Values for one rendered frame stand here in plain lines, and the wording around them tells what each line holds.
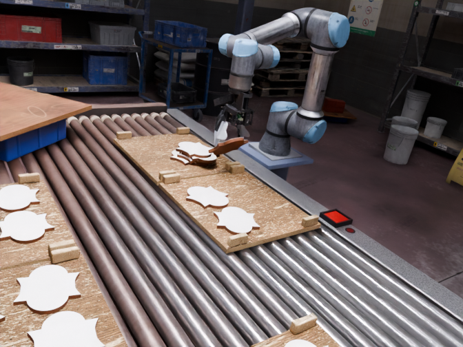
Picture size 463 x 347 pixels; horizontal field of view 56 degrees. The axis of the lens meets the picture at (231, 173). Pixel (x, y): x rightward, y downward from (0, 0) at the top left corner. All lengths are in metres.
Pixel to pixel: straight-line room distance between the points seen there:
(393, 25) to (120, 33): 3.76
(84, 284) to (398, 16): 6.25
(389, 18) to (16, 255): 6.32
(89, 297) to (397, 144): 4.34
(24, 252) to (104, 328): 0.32
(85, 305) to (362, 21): 6.63
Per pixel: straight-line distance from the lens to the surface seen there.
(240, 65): 1.40
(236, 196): 1.41
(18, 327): 0.94
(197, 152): 1.59
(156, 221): 1.27
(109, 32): 5.75
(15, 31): 5.49
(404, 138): 4.97
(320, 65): 1.79
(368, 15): 7.16
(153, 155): 1.66
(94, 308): 0.95
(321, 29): 1.76
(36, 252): 1.12
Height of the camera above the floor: 1.57
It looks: 24 degrees down
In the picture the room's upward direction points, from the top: 9 degrees clockwise
